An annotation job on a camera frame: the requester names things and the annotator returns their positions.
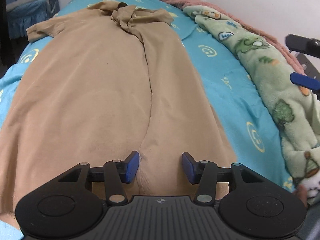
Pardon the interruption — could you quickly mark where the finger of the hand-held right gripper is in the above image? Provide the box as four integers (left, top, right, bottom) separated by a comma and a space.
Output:
285, 34, 320, 58
290, 72, 320, 100

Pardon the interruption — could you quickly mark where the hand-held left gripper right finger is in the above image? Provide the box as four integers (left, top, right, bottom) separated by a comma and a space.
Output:
182, 152, 263, 205

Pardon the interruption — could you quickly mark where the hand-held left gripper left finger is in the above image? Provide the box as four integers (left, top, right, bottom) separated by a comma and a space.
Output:
57, 151, 140, 205

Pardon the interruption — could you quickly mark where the tan t-shirt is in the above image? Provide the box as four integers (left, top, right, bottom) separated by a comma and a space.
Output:
0, 0, 238, 230

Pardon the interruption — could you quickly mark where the green cartoon blanket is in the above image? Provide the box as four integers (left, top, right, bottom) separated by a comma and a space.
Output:
182, 5, 320, 205

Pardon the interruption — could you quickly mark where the pink fluffy blanket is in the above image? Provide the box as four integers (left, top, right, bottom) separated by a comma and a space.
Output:
162, 0, 306, 76

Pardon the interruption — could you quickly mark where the blue smiley bed sheet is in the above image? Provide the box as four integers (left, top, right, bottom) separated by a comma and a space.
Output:
0, 0, 300, 240

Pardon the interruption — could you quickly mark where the tall blue covered chair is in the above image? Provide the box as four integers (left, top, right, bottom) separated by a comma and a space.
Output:
5, 0, 60, 40

